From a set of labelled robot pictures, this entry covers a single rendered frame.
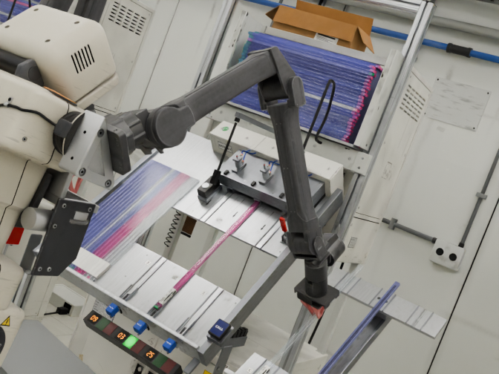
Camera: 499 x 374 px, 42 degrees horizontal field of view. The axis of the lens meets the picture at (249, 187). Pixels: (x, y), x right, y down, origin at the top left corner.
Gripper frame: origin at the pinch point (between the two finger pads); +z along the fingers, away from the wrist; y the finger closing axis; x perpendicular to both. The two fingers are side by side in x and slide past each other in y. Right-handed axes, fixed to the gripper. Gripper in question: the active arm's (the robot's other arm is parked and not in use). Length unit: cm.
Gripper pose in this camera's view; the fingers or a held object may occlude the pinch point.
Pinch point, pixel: (317, 313)
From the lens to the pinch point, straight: 177.2
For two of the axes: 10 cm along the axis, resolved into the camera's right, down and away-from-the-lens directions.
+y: -7.6, -3.5, 5.5
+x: -6.5, 5.0, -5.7
